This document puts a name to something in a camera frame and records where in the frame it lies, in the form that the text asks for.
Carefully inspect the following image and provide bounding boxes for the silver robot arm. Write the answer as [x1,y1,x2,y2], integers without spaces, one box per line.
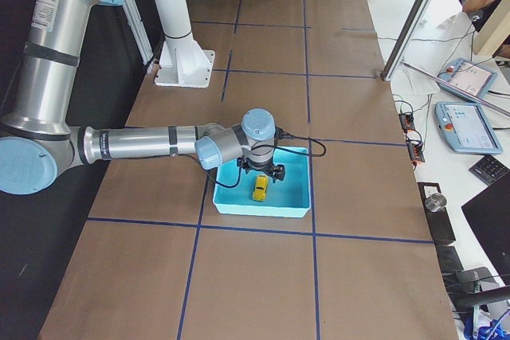
[1,0,285,195]

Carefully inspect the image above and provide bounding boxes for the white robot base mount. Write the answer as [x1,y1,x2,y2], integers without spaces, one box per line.
[155,0,215,88]

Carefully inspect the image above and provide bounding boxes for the near teach pendant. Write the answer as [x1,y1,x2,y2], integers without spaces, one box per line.
[434,102,503,154]

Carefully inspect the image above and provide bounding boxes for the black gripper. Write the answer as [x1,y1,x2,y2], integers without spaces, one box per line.
[248,159,274,175]

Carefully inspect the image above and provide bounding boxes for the black keyboard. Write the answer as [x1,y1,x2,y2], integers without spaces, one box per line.
[469,154,509,186]

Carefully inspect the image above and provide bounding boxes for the yellow beetle toy car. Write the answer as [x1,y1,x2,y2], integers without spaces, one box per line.
[252,175,269,201]

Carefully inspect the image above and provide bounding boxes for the small metal cup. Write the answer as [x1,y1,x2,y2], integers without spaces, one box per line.
[424,193,447,213]

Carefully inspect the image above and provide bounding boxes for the long metal rod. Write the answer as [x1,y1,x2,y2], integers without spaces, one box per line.
[402,60,510,118]

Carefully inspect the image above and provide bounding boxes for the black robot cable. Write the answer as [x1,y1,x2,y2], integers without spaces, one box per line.
[186,127,328,189]

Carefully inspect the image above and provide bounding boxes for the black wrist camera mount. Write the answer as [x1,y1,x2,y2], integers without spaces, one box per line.
[237,157,285,183]

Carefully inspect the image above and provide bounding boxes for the aluminium frame post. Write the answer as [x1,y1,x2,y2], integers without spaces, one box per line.
[381,0,431,81]

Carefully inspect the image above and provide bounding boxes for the far teach pendant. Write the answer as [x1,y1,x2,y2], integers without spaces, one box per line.
[437,58,497,99]

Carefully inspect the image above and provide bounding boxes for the light blue plastic bin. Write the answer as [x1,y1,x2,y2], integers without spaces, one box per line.
[213,147,311,218]

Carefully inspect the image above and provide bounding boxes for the teach pendant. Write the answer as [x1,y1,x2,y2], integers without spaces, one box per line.
[434,102,503,154]
[437,58,497,99]

